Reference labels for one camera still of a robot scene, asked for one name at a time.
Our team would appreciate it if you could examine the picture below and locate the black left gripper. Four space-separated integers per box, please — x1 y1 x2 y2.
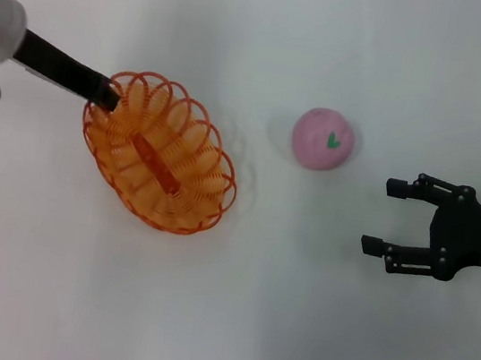
6 25 131 116

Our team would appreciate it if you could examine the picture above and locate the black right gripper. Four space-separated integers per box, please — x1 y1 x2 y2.
356 165 481 289

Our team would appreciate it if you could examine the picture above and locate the orange woven plastic basket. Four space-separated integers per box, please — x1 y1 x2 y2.
66 61 253 243

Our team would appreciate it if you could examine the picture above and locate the pink toy peach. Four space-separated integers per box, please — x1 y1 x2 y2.
286 102 361 176

